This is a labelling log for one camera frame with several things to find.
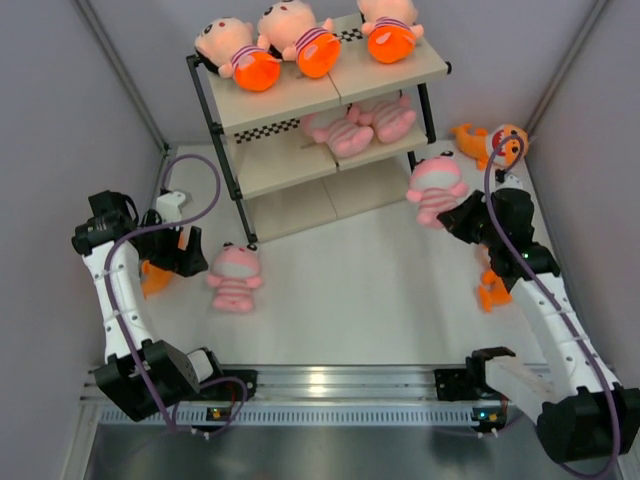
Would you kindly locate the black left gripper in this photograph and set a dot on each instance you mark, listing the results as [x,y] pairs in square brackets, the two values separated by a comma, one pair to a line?
[185,262]

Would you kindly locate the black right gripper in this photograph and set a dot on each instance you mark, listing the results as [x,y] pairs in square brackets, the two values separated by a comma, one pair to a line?
[455,218]

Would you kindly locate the pink striped plush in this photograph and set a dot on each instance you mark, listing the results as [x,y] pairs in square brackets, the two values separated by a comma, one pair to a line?
[234,274]
[436,185]
[339,130]
[390,116]

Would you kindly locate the large boy doll plush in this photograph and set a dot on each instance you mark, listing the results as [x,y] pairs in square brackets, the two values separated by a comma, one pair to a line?
[391,28]

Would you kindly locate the black-haired boy doll plush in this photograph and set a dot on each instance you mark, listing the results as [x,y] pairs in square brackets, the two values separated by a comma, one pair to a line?
[227,43]

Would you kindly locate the small boy doll plush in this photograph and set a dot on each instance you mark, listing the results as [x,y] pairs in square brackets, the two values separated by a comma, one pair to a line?
[291,28]

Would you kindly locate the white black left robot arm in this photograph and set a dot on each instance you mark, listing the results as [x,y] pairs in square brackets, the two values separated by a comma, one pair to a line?
[141,373]

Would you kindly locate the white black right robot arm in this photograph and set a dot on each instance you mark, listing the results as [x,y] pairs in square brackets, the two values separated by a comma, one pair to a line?
[582,411]

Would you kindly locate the beige black three-tier shelf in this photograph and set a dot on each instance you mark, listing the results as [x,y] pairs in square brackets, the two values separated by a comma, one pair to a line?
[308,152]

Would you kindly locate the orange shark plush left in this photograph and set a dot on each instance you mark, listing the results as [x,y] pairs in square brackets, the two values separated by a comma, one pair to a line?
[153,280]

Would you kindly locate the orange shark plush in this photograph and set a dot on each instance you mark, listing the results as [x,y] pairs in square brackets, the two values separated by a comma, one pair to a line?
[153,280]
[479,145]
[491,291]

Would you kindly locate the orange shark plush near right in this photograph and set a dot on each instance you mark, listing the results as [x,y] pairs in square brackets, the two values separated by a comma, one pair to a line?
[491,291]

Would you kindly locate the orange shark plush far right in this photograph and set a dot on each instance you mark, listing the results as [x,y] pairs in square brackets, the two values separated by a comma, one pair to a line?
[479,145]

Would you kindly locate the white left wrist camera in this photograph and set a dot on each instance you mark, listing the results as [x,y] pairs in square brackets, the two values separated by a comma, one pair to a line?
[169,206]

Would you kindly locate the white slotted cable duct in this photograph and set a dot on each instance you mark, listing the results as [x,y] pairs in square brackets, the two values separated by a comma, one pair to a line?
[350,415]

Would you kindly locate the aluminium mounting rail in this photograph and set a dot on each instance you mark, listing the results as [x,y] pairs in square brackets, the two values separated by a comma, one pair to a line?
[396,383]

